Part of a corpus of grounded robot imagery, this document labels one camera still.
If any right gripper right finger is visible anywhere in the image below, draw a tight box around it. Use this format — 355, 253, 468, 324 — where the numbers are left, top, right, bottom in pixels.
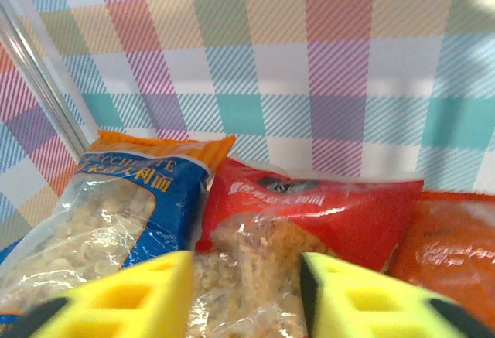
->
300, 251, 495, 338

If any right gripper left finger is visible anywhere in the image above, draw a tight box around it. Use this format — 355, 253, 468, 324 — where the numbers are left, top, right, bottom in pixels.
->
0, 251, 194, 338

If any orange short pasta bag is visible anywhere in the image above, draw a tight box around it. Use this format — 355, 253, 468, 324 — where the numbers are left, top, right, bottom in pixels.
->
386, 189, 495, 333

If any blue orange orecchiette pasta bag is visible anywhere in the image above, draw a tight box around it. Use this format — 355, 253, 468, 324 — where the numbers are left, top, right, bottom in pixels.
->
0, 130, 237, 327

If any red fusilli pasta bag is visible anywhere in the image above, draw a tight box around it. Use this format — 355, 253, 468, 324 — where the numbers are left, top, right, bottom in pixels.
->
186, 155, 425, 338

